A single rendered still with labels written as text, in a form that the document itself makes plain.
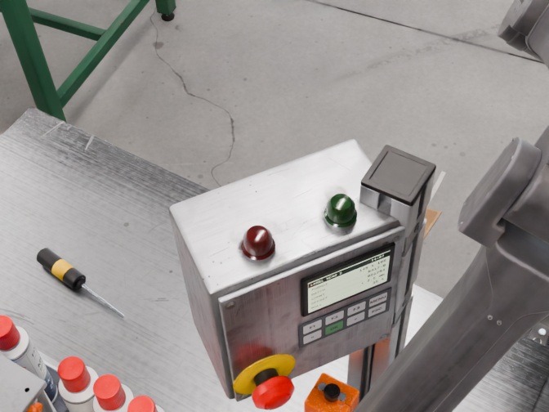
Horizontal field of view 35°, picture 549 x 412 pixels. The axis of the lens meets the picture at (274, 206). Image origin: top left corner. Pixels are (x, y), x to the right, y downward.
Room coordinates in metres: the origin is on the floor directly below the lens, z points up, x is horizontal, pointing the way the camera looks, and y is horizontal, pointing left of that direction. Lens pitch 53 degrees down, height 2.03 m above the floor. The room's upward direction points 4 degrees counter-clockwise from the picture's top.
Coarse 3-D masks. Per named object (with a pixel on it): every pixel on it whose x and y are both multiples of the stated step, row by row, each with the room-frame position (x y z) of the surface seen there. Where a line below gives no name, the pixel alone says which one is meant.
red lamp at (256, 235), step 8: (248, 232) 0.38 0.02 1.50; (256, 232) 0.37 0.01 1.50; (264, 232) 0.37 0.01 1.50; (248, 240) 0.37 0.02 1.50; (256, 240) 0.37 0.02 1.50; (264, 240) 0.37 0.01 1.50; (272, 240) 0.37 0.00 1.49; (248, 248) 0.37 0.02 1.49; (256, 248) 0.36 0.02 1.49; (264, 248) 0.36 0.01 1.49; (272, 248) 0.37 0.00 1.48; (248, 256) 0.37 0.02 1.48; (256, 256) 0.36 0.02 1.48; (264, 256) 0.36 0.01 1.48; (272, 256) 0.37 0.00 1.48
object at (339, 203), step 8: (328, 200) 0.40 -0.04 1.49; (336, 200) 0.40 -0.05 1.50; (344, 200) 0.40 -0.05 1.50; (352, 200) 0.40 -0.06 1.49; (328, 208) 0.40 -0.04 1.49; (336, 208) 0.39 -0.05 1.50; (344, 208) 0.39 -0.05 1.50; (352, 208) 0.39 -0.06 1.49; (328, 216) 0.39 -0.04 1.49; (336, 216) 0.39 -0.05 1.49; (344, 216) 0.39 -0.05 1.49; (352, 216) 0.39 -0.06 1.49; (328, 224) 0.39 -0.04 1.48; (336, 224) 0.39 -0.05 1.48; (344, 224) 0.39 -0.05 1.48; (352, 224) 0.39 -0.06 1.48
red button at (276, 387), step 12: (264, 372) 0.34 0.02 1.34; (276, 372) 0.34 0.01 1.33; (264, 384) 0.32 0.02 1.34; (276, 384) 0.32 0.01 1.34; (288, 384) 0.33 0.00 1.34; (252, 396) 0.32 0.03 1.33; (264, 396) 0.32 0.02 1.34; (276, 396) 0.32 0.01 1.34; (288, 396) 0.32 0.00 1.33; (264, 408) 0.31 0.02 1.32; (276, 408) 0.32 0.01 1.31
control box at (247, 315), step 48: (240, 192) 0.43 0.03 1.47; (288, 192) 0.43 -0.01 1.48; (336, 192) 0.42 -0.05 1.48; (192, 240) 0.39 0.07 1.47; (240, 240) 0.38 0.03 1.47; (288, 240) 0.38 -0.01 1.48; (336, 240) 0.38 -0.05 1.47; (384, 240) 0.38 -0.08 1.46; (192, 288) 0.39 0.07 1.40; (240, 288) 0.34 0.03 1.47; (288, 288) 0.35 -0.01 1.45; (384, 288) 0.38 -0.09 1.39; (240, 336) 0.34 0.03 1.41; (288, 336) 0.35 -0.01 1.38; (336, 336) 0.37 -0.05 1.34; (384, 336) 0.39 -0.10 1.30; (240, 384) 0.33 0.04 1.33
